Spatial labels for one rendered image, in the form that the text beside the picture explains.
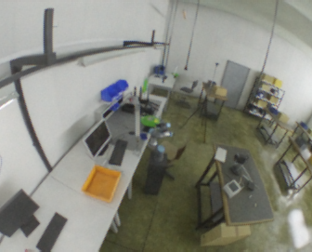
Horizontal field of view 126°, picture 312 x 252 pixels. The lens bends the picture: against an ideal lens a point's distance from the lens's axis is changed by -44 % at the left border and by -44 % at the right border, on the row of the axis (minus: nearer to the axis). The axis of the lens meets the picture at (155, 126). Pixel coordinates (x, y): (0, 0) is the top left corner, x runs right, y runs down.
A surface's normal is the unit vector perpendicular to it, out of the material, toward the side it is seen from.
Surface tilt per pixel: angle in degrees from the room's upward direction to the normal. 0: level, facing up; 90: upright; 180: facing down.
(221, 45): 90
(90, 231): 0
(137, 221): 0
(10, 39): 90
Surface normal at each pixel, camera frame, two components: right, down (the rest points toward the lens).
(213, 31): -0.23, 0.53
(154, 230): 0.14, -0.81
